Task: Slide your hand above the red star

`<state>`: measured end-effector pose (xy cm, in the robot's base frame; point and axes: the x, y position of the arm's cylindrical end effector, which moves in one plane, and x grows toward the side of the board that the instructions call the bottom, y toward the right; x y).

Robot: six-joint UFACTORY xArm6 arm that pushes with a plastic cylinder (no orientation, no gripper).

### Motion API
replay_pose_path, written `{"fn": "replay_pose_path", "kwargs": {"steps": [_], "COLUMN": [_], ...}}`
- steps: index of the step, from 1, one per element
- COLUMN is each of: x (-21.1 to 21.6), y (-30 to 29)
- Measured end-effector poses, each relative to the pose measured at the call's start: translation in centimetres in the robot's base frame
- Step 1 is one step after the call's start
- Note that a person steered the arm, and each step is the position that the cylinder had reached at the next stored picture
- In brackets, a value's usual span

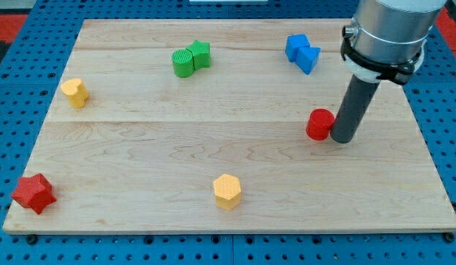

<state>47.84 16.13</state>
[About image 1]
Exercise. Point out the red star block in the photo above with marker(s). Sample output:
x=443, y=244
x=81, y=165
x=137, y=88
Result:
x=34, y=192

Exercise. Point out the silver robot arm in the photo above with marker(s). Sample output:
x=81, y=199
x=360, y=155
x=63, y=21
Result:
x=384, y=41

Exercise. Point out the yellow heart block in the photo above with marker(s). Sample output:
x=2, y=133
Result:
x=75, y=92

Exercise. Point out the blue triangle block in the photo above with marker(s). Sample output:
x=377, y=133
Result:
x=307, y=58

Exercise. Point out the wooden board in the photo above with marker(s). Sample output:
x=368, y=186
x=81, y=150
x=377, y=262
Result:
x=141, y=156

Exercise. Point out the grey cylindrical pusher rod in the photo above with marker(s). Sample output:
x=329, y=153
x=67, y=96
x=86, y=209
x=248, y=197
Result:
x=354, y=105

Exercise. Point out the green star block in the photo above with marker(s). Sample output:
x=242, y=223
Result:
x=201, y=54

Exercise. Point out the red cylinder block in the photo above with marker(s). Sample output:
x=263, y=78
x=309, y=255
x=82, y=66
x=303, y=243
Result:
x=319, y=124

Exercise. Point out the green cylinder block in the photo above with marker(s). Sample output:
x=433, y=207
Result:
x=183, y=63

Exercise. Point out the yellow hexagon block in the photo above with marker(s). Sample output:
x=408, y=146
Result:
x=227, y=191

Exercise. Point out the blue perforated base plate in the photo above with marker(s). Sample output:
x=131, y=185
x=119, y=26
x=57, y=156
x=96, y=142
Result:
x=29, y=74

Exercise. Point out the blue cube block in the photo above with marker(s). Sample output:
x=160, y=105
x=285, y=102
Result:
x=293, y=44

